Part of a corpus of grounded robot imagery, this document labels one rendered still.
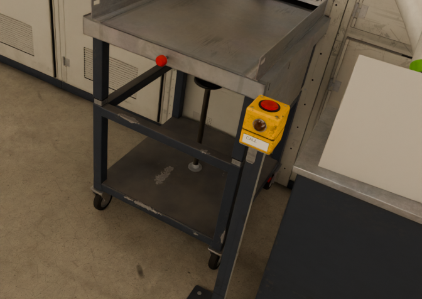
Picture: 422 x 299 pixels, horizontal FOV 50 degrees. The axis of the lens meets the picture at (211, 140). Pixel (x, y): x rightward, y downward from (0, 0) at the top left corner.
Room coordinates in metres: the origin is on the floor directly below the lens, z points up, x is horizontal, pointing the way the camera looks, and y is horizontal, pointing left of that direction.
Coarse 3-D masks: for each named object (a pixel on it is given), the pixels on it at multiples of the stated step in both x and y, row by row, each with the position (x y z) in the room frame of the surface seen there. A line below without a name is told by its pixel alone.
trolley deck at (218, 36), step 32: (160, 0) 1.58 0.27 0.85; (192, 0) 1.64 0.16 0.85; (224, 0) 1.70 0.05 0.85; (256, 0) 1.77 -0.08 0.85; (96, 32) 1.29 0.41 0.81; (128, 32) 1.26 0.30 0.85; (160, 32) 1.30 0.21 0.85; (192, 32) 1.35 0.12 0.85; (224, 32) 1.40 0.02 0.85; (256, 32) 1.45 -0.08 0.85; (320, 32) 1.60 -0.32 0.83; (192, 64) 1.17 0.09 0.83; (224, 64) 1.17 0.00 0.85; (288, 64) 1.27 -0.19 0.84; (256, 96) 1.10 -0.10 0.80
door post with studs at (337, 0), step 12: (336, 0) 1.72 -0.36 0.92; (336, 12) 1.72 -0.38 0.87; (336, 24) 1.71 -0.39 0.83; (324, 48) 1.72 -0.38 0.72; (324, 60) 1.71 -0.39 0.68; (312, 84) 1.72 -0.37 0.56; (312, 96) 1.71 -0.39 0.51; (300, 120) 1.72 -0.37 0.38; (300, 132) 1.71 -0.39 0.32; (288, 156) 1.72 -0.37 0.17; (288, 168) 1.71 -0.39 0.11
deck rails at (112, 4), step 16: (96, 0) 1.32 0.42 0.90; (112, 0) 1.40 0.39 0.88; (128, 0) 1.48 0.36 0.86; (144, 0) 1.54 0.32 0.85; (96, 16) 1.32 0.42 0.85; (112, 16) 1.35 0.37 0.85; (320, 16) 1.69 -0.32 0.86; (288, 32) 1.31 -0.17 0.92; (304, 32) 1.50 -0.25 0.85; (272, 48) 1.18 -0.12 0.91; (288, 48) 1.35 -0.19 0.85; (256, 64) 1.19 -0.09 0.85; (272, 64) 1.21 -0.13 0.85; (256, 80) 1.10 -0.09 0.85
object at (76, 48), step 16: (64, 0) 2.18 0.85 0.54; (80, 0) 2.14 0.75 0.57; (64, 16) 2.18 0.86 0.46; (80, 16) 2.14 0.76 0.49; (64, 32) 2.18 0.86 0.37; (80, 32) 2.14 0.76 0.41; (64, 48) 2.18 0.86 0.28; (80, 48) 2.14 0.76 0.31; (112, 48) 2.07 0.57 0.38; (64, 64) 2.18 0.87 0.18; (80, 64) 2.14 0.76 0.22; (112, 64) 2.07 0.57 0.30; (128, 64) 2.03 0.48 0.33; (144, 64) 2.00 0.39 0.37; (64, 80) 2.21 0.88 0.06; (80, 80) 2.14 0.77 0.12; (112, 80) 2.07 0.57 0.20; (128, 80) 2.04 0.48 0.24; (160, 80) 1.96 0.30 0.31; (80, 96) 2.16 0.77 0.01; (144, 96) 1.99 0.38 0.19; (160, 96) 1.97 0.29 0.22; (144, 112) 1.99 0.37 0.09; (160, 112) 1.98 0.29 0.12
